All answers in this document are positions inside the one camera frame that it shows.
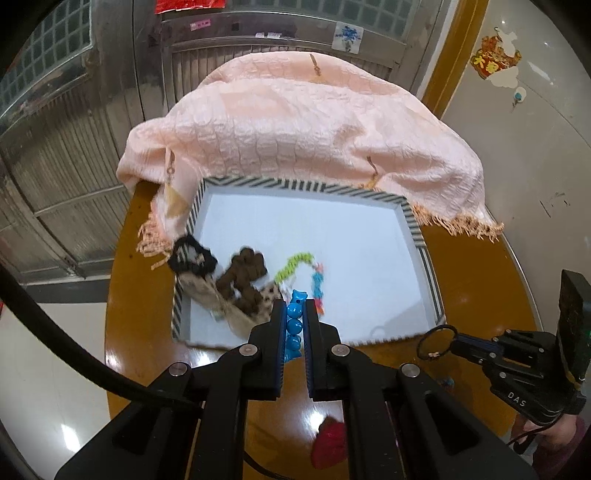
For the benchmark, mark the small blue wall sticker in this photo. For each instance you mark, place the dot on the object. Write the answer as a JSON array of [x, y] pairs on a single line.
[[518, 96]]

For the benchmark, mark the pink door label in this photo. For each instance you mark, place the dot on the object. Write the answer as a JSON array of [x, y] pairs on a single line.
[[201, 25]]

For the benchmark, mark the striped rim white tray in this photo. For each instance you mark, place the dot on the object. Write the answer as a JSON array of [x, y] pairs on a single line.
[[323, 230]]

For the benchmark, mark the blue white door sticker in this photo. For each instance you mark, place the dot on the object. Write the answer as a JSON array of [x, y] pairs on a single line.
[[347, 37]]

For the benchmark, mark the pink fringed cloth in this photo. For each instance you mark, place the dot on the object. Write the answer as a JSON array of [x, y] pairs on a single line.
[[300, 124]]

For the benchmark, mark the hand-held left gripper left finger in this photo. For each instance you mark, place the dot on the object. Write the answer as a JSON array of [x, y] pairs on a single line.
[[278, 350]]

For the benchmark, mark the red gold wall decoration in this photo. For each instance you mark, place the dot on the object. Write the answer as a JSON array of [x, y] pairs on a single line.
[[494, 57]]

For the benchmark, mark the red bow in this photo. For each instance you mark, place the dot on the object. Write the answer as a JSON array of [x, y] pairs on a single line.
[[328, 441]]

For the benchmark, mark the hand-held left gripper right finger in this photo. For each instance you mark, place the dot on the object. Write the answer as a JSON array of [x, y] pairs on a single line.
[[310, 350]]

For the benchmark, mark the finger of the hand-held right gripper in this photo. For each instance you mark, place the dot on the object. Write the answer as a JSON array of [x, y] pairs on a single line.
[[480, 343], [480, 357]]

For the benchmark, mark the wooden door frame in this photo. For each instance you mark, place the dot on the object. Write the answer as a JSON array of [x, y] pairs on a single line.
[[455, 60]]

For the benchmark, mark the leopard print bow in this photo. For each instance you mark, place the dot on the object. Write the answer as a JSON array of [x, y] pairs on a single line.
[[271, 293]]

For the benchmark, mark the black scrunchie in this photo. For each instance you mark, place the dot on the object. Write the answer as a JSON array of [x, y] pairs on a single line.
[[205, 263]]

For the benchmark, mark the red paper strip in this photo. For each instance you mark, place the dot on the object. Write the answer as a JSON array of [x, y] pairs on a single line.
[[189, 5]]

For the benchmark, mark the brown scrunchie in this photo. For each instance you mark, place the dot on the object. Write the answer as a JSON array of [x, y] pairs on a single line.
[[242, 277]]

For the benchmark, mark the beige bow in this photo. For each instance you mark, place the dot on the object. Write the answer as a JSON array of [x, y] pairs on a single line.
[[207, 293]]

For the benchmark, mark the person's right forearm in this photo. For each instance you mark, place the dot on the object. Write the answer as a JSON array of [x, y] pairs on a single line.
[[563, 438]]

